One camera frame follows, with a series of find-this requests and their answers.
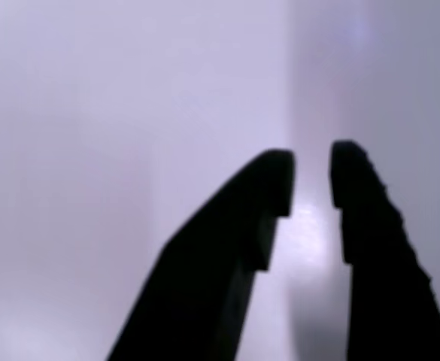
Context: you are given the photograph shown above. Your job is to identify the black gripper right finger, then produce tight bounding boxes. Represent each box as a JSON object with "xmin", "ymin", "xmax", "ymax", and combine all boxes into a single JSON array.
[{"xmin": 329, "ymin": 140, "xmax": 440, "ymax": 361}]

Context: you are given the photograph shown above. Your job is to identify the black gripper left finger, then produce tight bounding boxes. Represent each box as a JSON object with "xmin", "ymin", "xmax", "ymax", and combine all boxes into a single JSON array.
[{"xmin": 105, "ymin": 149, "xmax": 296, "ymax": 361}]

